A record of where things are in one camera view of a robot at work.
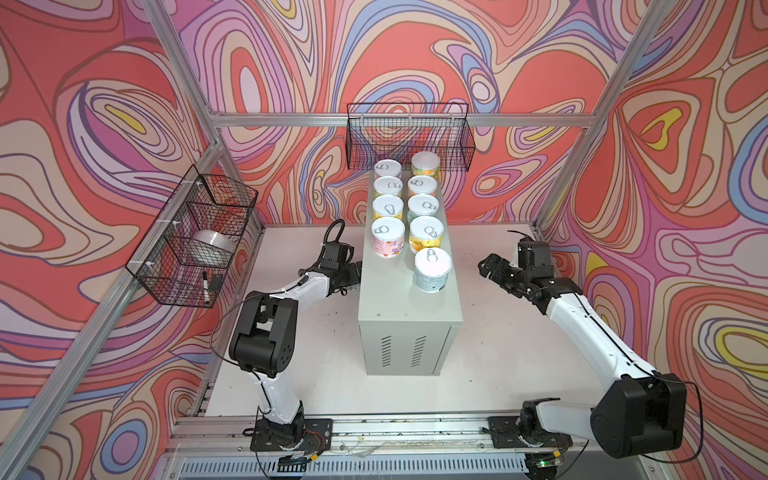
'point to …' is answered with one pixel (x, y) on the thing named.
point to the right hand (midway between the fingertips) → (492, 275)
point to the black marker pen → (206, 287)
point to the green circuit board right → (542, 461)
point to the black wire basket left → (187, 254)
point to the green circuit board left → (292, 464)
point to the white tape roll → (214, 242)
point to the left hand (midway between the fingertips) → (357, 271)
